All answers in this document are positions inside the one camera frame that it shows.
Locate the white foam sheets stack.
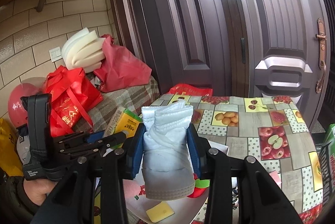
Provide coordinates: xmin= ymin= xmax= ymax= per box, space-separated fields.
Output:
xmin=61 ymin=28 xmax=105 ymax=73

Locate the fruit pattern tablecloth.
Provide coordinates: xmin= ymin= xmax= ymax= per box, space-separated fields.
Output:
xmin=153 ymin=92 xmax=323 ymax=223

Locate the plaid sofa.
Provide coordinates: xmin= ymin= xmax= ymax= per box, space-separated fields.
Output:
xmin=88 ymin=77 xmax=160 ymax=132

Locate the yellow bag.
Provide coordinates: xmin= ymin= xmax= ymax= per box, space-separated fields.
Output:
xmin=0 ymin=118 xmax=23 ymax=176

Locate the pink small packet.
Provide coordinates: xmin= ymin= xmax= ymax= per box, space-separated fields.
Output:
xmin=269 ymin=171 xmax=282 ymax=188

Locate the left hand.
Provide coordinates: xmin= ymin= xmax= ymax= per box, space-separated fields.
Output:
xmin=23 ymin=179 xmax=57 ymax=206

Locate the red gift bag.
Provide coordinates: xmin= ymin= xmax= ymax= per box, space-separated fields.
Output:
xmin=43 ymin=66 xmax=103 ymax=138

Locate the pink helmet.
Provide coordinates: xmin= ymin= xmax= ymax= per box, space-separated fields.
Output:
xmin=7 ymin=77 xmax=46 ymax=128

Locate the purple metal door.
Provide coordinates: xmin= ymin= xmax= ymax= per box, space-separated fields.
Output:
xmin=110 ymin=0 xmax=334 ymax=127

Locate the white cloth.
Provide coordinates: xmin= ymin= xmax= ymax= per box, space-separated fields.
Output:
xmin=141 ymin=99 xmax=195 ymax=201

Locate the wall light switch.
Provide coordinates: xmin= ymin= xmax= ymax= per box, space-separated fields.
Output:
xmin=49 ymin=46 xmax=62 ymax=62

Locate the yellow green sponge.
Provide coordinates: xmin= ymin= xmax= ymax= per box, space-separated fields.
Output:
xmin=146 ymin=201 xmax=175 ymax=223

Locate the copper door handle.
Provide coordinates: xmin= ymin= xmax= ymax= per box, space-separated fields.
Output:
xmin=315 ymin=18 xmax=327 ymax=94

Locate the red plastic bag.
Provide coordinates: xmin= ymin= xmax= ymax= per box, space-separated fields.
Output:
xmin=94 ymin=35 xmax=152 ymax=93

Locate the red bag behind table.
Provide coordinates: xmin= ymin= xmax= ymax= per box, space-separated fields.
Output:
xmin=168 ymin=83 xmax=213 ymax=97

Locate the yellow tissue pack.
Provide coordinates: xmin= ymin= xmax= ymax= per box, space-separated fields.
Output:
xmin=103 ymin=107 xmax=142 ymax=138

